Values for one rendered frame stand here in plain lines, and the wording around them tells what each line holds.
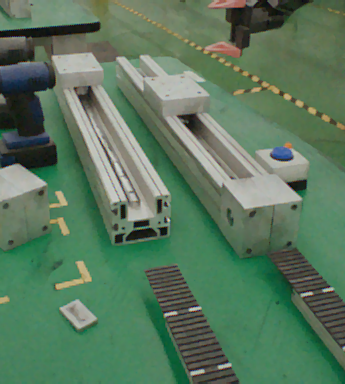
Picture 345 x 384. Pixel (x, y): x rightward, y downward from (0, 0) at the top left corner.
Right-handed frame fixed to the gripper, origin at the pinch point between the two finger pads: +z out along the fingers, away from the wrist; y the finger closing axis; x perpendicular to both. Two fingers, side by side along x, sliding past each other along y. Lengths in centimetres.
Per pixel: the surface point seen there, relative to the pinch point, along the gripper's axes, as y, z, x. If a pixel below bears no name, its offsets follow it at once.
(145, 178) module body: -14.2, 32.6, 28.1
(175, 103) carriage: -13.2, 12.7, 6.4
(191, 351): -16, 45, 61
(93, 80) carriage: -16.6, 19.8, -20.9
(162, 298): -17, 43, 51
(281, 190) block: -12.2, 16.3, 44.3
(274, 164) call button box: -16.9, 6.3, 31.9
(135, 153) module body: -14.8, 29.4, 18.8
